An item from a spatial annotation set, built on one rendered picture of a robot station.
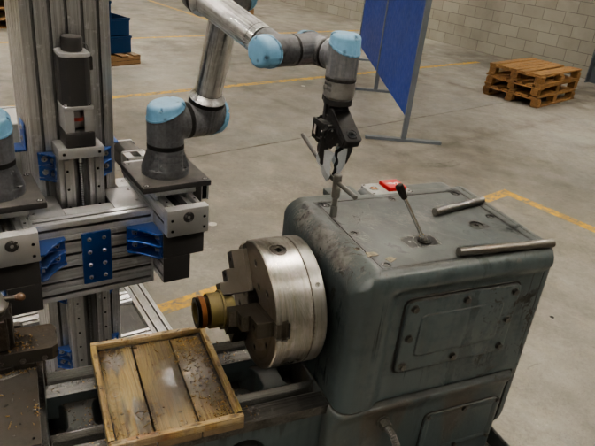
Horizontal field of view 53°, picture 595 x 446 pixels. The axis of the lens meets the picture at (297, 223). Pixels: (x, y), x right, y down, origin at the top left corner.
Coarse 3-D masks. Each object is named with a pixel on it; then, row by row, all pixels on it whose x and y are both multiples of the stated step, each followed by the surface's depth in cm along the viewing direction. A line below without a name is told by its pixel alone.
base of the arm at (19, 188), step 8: (0, 168) 162; (8, 168) 164; (16, 168) 167; (0, 176) 162; (8, 176) 164; (16, 176) 167; (0, 184) 163; (8, 184) 164; (16, 184) 168; (24, 184) 170; (0, 192) 163; (8, 192) 164; (16, 192) 166; (24, 192) 170; (0, 200) 163; (8, 200) 165
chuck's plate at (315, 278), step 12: (300, 240) 146; (300, 252) 141; (312, 252) 142; (312, 264) 139; (312, 276) 138; (312, 288) 137; (324, 288) 138; (324, 300) 137; (324, 312) 137; (324, 324) 138; (324, 336) 140; (312, 348) 140
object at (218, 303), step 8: (200, 296) 141; (208, 296) 141; (216, 296) 141; (224, 296) 143; (232, 296) 143; (192, 304) 143; (200, 304) 139; (208, 304) 140; (216, 304) 140; (224, 304) 140; (232, 304) 142; (192, 312) 144; (200, 312) 138; (208, 312) 139; (216, 312) 139; (224, 312) 140; (200, 320) 138; (208, 320) 140; (216, 320) 140; (224, 320) 140
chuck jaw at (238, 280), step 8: (232, 256) 146; (240, 256) 147; (232, 264) 146; (240, 264) 146; (248, 264) 147; (224, 272) 146; (232, 272) 145; (240, 272) 146; (248, 272) 146; (224, 280) 147; (232, 280) 144; (240, 280) 145; (248, 280) 146; (224, 288) 143; (232, 288) 144; (240, 288) 145; (248, 288) 145
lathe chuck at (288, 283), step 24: (264, 240) 145; (288, 240) 145; (264, 264) 137; (288, 264) 138; (264, 288) 139; (288, 288) 134; (288, 312) 134; (312, 312) 136; (312, 336) 138; (264, 360) 143; (288, 360) 141
